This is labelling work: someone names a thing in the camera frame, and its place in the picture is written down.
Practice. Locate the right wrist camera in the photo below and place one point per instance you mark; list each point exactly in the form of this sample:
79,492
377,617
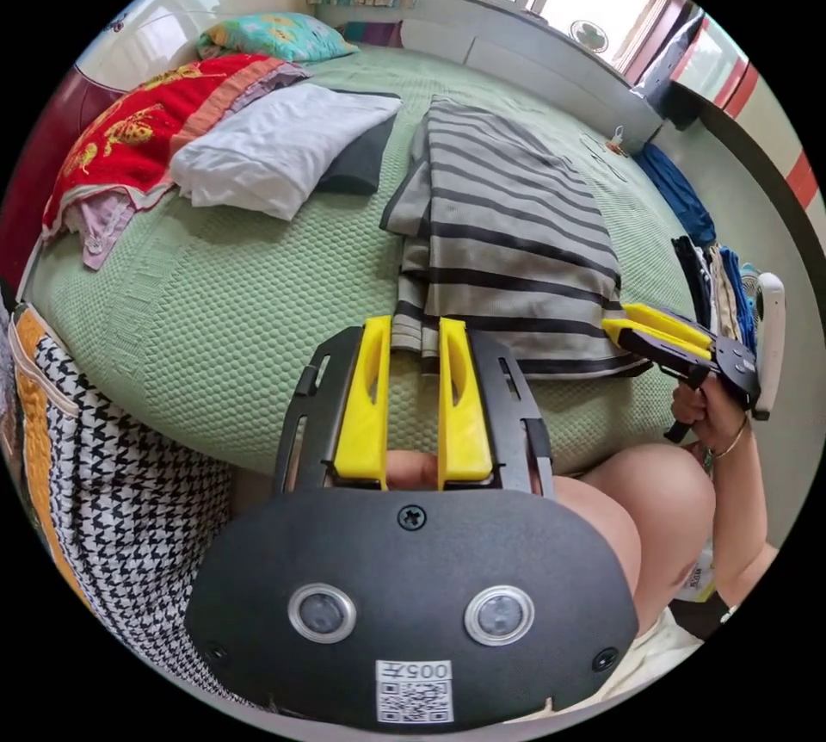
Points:
771,342

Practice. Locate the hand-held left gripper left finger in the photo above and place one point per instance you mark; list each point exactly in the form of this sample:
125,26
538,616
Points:
361,406

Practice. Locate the blue garment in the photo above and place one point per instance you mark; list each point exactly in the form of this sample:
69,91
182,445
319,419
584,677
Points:
677,193

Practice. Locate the black gray striped shirt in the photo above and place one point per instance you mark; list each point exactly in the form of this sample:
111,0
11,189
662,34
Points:
510,238

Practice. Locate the bed with green mat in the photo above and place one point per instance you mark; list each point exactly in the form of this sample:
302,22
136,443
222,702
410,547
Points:
226,316

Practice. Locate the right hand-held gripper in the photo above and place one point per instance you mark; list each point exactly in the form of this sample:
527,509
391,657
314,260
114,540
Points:
732,367

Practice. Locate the dark gray cushion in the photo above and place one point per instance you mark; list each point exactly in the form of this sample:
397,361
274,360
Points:
361,158

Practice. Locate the houndstooth cloth with orange trim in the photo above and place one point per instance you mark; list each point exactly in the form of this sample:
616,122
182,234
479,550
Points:
116,509

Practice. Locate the teal flowered pillow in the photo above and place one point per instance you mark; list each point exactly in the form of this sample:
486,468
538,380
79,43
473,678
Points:
284,35

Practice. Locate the red blanket with gold print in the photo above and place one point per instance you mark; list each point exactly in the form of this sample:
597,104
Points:
122,135

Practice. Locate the person's right hand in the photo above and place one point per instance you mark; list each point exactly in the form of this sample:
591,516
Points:
713,419

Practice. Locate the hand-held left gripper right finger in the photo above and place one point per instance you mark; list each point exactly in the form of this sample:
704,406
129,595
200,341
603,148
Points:
463,413

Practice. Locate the pile of clothes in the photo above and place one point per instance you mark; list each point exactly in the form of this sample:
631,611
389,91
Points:
713,283

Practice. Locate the person's right forearm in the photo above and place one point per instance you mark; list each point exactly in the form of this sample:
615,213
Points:
742,516

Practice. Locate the small fan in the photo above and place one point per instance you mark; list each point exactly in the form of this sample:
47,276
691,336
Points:
750,290

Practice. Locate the white pillow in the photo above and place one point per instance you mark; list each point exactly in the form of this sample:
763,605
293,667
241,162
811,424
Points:
271,141

